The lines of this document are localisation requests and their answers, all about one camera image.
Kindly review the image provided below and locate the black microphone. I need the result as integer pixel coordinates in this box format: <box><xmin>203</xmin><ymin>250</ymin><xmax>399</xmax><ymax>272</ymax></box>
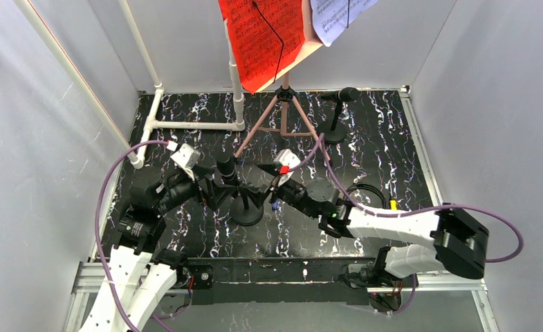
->
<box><xmin>216</xmin><ymin>153</ymin><xmax>239</xmax><ymax>186</ymax></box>
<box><xmin>320</xmin><ymin>87</ymin><xmax>361</xmax><ymax>102</ymax></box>

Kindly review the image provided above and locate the white PVC pipe frame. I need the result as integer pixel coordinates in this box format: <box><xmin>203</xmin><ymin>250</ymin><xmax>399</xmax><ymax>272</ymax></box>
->
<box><xmin>15</xmin><ymin>1</ymin><xmax>246</xmax><ymax>147</ymax></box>

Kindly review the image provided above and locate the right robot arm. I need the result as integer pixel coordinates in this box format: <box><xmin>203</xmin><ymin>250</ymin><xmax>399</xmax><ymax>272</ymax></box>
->
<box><xmin>258</xmin><ymin>164</ymin><xmax>489</xmax><ymax>286</ymax></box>

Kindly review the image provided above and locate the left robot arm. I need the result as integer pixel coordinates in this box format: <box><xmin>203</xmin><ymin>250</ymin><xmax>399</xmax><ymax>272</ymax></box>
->
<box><xmin>80</xmin><ymin>164</ymin><xmax>239</xmax><ymax>331</ymax></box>

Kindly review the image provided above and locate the pink tripod music stand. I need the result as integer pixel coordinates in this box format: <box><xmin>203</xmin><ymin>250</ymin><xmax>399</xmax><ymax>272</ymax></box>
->
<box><xmin>234</xmin><ymin>1</ymin><xmax>322</xmax><ymax>158</ymax></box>

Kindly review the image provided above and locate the red sheet music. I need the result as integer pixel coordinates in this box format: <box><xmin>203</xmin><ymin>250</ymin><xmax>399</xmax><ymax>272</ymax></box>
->
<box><xmin>219</xmin><ymin>0</ymin><xmax>305</xmax><ymax>93</ymax></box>

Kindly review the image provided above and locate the white sheet music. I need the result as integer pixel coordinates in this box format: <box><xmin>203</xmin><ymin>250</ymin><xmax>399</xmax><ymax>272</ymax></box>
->
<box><xmin>310</xmin><ymin>0</ymin><xmax>378</xmax><ymax>47</ymax></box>

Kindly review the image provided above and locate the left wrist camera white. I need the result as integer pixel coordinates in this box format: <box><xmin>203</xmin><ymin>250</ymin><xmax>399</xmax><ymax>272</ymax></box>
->
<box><xmin>167</xmin><ymin>141</ymin><xmax>201</xmax><ymax>182</ymax></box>

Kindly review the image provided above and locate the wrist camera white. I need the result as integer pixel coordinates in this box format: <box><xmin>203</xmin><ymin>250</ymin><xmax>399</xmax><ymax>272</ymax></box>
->
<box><xmin>273</xmin><ymin>149</ymin><xmax>301</xmax><ymax>175</ymax></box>
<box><xmin>167</xmin><ymin>141</ymin><xmax>201</xmax><ymax>182</ymax></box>

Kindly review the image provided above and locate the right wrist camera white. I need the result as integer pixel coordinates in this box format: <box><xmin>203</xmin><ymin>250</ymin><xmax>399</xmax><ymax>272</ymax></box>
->
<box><xmin>273</xmin><ymin>149</ymin><xmax>301</xmax><ymax>175</ymax></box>

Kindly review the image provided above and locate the coiled black cable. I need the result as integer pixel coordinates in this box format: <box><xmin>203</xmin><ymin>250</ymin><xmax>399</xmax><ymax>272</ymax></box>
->
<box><xmin>344</xmin><ymin>183</ymin><xmax>387</xmax><ymax>210</ymax></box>

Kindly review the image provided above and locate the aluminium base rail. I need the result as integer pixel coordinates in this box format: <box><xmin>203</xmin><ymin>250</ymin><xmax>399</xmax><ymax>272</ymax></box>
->
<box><xmin>65</xmin><ymin>257</ymin><xmax>499</xmax><ymax>331</ymax></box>

